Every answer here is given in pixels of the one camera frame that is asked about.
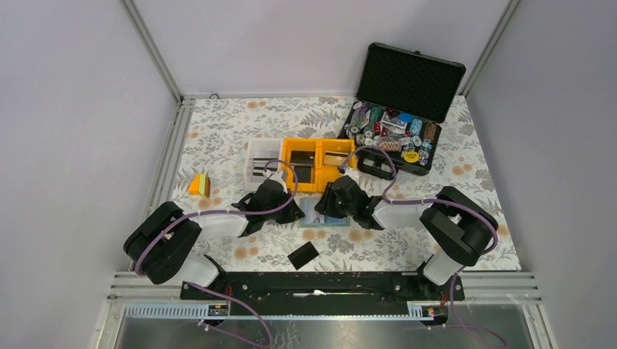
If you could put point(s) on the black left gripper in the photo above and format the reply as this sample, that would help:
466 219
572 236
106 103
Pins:
294 214

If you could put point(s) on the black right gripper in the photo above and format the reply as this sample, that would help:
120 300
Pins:
325 205

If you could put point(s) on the black credit card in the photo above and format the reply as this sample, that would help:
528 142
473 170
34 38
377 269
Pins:
303 255

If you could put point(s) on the yellow double storage bin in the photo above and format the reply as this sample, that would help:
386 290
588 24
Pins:
322 174

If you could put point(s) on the white storage bin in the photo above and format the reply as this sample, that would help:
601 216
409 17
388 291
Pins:
251 183

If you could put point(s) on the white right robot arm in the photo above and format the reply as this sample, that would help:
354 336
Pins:
462 229

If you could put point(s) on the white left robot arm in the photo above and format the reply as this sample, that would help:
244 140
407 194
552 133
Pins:
161 246

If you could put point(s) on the card in yellow bin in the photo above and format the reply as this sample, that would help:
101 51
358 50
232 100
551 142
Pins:
335 159

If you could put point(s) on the dark card in bin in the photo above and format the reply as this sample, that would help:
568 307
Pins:
303 165

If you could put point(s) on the orange poker chip stack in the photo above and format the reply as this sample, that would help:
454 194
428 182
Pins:
390 145

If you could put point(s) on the floral table mat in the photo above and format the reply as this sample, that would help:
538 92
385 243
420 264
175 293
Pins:
215 142

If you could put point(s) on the yellow big blind chip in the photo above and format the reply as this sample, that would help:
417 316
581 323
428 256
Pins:
411 156

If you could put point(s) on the black poker chip case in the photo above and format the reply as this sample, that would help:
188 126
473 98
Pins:
402 95

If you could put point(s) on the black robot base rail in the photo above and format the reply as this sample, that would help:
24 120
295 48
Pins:
382 293

